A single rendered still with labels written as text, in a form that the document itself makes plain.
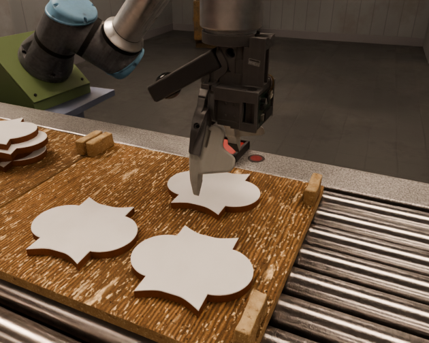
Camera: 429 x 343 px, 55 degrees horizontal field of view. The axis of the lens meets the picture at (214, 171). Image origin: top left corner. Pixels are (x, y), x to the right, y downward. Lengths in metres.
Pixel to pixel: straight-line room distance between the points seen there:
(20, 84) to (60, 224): 0.72
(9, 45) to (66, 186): 0.72
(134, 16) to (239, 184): 0.60
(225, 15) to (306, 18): 6.71
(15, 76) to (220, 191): 0.79
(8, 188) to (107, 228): 0.22
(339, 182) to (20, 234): 0.49
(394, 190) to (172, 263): 0.41
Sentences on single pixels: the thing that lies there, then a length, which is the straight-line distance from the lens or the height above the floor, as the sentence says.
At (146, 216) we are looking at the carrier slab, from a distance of 0.58.
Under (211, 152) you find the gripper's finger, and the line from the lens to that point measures 0.52.
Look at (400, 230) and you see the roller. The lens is 0.63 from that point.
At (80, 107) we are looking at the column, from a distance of 1.24.
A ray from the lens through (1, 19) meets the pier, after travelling 4.49.
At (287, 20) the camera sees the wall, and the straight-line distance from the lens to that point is 7.25.
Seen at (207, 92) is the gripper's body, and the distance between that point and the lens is 0.52.
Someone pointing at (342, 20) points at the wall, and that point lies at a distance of 7.13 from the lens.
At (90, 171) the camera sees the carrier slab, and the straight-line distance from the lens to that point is 0.71.
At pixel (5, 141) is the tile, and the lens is 0.76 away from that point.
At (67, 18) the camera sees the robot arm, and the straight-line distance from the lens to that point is 1.15.
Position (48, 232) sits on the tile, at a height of 0.95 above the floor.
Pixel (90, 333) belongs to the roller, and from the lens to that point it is 0.48.
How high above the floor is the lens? 1.26
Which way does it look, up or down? 28 degrees down
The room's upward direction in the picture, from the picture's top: straight up
